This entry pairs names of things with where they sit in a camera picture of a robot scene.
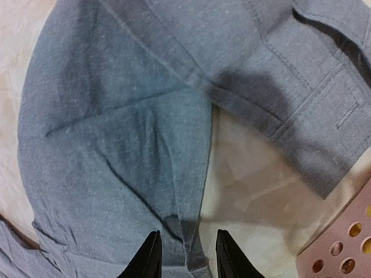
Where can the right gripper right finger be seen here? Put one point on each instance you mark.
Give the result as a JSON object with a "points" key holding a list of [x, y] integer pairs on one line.
{"points": [[231, 261]]}

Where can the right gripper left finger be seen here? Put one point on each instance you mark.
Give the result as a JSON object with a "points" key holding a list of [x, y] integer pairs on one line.
{"points": [[147, 262]]}

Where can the grey-blue button shirt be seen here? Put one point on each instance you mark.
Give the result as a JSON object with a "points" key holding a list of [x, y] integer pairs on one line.
{"points": [[115, 122]]}

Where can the pink perforated laundry basket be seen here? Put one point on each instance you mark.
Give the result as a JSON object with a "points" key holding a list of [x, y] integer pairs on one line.
{"points": [[343, 249]]}

